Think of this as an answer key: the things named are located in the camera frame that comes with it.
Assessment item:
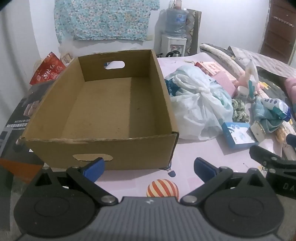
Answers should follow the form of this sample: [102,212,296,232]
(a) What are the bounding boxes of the red snack bag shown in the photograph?
[30,52,66,85]

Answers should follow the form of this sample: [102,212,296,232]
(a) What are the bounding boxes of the clear snack packet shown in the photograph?
[245,59,259,99]

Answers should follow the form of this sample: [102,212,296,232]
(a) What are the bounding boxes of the brown cardboard box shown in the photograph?
[22,50,179,170]

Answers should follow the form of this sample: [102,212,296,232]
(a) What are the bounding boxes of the white blue wet wipes pack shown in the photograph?
[261,98,291,122]

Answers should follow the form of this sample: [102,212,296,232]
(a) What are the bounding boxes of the white cylindrical jar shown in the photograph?
[236,86,249,100]

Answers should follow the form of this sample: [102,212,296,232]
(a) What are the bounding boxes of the blue water jug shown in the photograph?
[165,8,188,37]

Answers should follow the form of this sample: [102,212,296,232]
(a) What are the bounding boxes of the white water dispenser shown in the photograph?
[161,34,187,57]

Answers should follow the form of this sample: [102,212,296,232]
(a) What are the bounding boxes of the blue white bandage box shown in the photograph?
[222,122,258,149]

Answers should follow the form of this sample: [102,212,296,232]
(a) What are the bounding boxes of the dark printed poster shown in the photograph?
[1,80,54,165]

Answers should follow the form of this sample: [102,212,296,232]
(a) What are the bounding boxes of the brown wooden door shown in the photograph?
[260,1,295,64]

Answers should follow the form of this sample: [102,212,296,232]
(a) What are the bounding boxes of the pink sponge block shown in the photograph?
[212,71,236,98]

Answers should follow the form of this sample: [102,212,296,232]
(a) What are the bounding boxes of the green white scrunchie cloth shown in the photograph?
[232,98,250,123]

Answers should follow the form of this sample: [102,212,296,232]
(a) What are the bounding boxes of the floral blue wall cloth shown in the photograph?
[54,0,159,43]

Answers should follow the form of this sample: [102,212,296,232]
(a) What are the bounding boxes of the pink plush doll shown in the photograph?
[234,74,264,101]

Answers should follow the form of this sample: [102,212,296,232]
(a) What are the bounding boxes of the pink pillow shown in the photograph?
[284,78,296,104]

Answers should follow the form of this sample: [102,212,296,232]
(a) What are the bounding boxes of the black kettle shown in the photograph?
[166,50,182,58]

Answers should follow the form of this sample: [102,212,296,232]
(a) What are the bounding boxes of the red white tissue pack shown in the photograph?
[195,61,224,77]

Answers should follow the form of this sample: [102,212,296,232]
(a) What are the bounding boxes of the white plastic bag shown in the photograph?
[165,64,233,141]

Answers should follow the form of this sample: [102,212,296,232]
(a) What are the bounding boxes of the light blue towel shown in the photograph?
[251,96,284,133]

